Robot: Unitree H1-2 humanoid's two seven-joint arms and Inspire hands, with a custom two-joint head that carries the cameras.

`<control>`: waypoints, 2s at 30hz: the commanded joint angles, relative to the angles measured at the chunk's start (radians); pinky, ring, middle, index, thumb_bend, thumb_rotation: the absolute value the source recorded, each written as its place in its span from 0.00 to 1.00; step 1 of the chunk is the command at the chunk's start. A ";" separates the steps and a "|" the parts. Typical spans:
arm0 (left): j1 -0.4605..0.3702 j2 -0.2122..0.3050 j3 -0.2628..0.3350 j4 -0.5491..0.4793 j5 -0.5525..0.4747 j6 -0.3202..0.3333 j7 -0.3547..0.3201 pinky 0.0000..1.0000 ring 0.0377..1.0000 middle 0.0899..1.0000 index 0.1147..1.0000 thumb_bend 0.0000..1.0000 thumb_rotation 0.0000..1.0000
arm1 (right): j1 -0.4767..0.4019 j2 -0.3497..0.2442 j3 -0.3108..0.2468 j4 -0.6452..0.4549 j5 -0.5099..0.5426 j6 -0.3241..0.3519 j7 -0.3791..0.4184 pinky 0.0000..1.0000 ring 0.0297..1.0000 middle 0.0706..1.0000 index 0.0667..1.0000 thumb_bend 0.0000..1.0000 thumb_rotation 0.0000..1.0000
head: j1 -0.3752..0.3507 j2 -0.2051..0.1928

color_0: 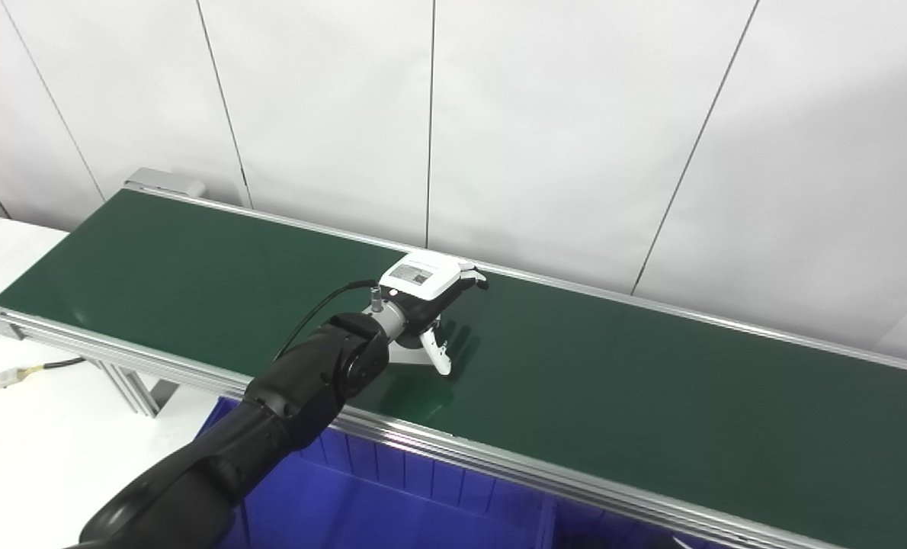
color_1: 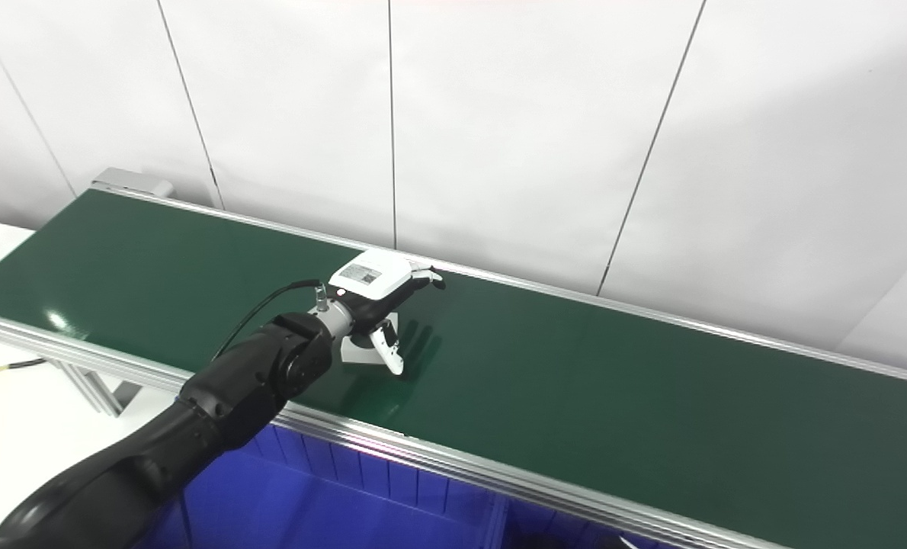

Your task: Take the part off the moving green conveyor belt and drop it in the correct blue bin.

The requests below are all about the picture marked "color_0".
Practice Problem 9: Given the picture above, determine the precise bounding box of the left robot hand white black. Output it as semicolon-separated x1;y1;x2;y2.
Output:
377;250;490;376

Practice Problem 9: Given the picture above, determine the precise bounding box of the white square part with hole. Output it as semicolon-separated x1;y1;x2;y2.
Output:
389;338;433;368

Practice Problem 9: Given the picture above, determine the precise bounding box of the blue plastic bin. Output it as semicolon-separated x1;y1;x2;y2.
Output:
194;396;557;549
545;496;721;549

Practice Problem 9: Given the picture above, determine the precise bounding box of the grey conveyor end housing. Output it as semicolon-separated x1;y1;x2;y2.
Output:
124;168;207;199

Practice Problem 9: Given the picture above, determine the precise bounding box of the aluminium conveyor leg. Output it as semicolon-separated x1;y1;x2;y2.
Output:
88;358;180;419

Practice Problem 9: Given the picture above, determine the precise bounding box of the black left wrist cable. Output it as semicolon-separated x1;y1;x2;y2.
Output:
273;279;382;361

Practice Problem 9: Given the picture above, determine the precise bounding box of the green conveyor belt aluminium frame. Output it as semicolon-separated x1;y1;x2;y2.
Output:
0;187;907;549

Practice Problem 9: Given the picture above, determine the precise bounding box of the floor cable with yellow connector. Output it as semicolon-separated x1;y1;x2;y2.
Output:
0;357;87;401

